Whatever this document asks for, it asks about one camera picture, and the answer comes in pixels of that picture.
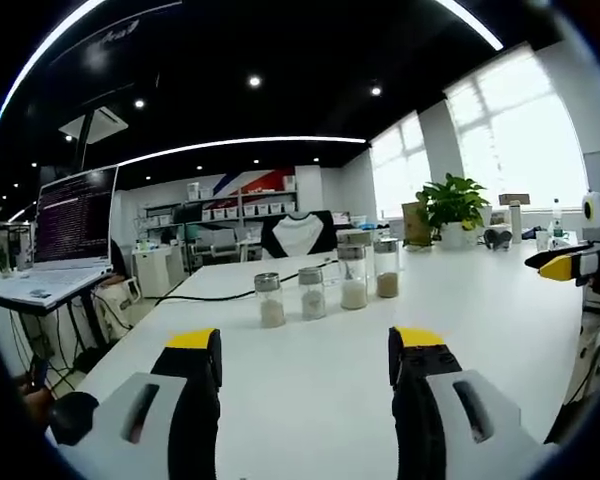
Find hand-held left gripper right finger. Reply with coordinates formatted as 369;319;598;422
387;326;556;480

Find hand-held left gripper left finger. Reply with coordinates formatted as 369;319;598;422
54;327;224;480

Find short glass seasoning bottle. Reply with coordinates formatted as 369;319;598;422
297;266;328;322
254;272;286;329

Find tall glass seasoning bottle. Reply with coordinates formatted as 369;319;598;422
336;243;369;311
373;238;401;299

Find plastic water bottle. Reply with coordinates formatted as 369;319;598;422
550;198;565;241

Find white thermos bottle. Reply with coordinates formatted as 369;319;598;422
509;200;524;245

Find black headphones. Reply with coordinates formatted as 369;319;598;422
483;227;514;251

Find potted green plant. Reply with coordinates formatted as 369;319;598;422
415;172;491;251

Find canvas tote bag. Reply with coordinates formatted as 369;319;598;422
92;277;142;346

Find white cabinet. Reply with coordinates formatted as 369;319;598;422
131;243;186;299

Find brown paper bag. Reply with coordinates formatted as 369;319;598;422
401;201;434;247

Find laptop stand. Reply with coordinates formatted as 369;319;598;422
0;272;115;381

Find office chair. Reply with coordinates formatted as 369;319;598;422
188;224;247;266

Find storage shelf with bins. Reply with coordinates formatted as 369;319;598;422
138;174;299;241

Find open laptop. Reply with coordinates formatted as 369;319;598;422
0;165;120;307

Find ceiling air conditioner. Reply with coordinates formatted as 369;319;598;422
58;105;130;144

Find black cable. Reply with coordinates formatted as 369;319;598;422
143;255;339;304

